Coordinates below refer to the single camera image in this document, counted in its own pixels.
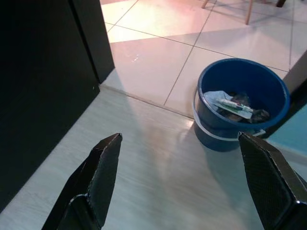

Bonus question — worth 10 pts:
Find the pale crumpled paper rubbish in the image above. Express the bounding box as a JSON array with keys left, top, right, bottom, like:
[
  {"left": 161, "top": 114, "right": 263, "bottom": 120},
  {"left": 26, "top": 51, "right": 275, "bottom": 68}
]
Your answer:
[{"left": 203, "top": 90, "right": 231, "bottom": 104}]

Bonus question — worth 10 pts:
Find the black door panel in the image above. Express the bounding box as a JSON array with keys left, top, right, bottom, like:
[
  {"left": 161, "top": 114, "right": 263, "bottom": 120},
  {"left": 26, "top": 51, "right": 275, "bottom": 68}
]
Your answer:
[{"left": 0, "top": 0, "right": 116, "bottom": 213}]

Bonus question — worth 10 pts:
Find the white chair with wooden legs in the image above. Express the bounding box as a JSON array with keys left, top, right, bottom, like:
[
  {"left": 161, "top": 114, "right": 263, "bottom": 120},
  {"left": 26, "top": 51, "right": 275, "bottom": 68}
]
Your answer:
[{"left": 201, "top": 0, "right": 267, "bottom": 25}]

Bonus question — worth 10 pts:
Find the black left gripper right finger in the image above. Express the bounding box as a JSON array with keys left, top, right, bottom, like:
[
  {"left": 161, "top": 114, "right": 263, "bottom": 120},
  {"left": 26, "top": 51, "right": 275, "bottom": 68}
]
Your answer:
[{"left": 238, "top": 131, "right": 307, "bottom": 230}]

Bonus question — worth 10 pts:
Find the dark crumpled rubbish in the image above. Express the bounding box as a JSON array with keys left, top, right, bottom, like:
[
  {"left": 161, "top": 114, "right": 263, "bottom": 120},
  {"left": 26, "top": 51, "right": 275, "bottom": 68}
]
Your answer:
[{"left": 226, "top": 92, "right": 271, "bottom": 124}]

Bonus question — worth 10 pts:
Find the white printed tube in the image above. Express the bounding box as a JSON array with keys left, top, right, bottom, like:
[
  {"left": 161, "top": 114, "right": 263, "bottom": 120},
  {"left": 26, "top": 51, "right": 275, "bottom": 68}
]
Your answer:
[{"left": 214, "top": 98, "right": 254, "bottom": 120}]

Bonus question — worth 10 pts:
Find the blue plastic waste bin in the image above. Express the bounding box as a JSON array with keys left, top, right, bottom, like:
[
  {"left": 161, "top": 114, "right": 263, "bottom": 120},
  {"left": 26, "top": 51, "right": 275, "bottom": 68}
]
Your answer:
[{"left": 191, "top": 57, "right": 292, "bottom": 152}]

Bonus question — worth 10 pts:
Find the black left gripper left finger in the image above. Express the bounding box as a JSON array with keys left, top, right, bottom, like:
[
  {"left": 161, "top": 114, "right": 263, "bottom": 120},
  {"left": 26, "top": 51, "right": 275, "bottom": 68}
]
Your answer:
[{"left": 42, "top": 133, "right": 123, "bottom": 230}]

